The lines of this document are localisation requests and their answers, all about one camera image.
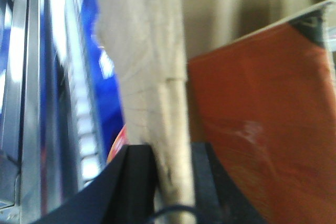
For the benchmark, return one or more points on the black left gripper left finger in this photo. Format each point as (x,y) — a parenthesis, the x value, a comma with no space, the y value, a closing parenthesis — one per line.
(122,193)

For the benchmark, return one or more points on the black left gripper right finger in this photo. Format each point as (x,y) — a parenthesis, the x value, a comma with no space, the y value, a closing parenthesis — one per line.
(217,196)

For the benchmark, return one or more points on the large brown cardboard box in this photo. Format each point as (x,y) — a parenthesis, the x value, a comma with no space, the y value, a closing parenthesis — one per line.
(145,40)

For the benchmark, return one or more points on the blue product package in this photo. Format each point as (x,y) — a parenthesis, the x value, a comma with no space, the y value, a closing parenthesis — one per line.
(105,82)

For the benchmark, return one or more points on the orange product box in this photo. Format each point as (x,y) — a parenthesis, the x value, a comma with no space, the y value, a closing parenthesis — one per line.
(267,105)

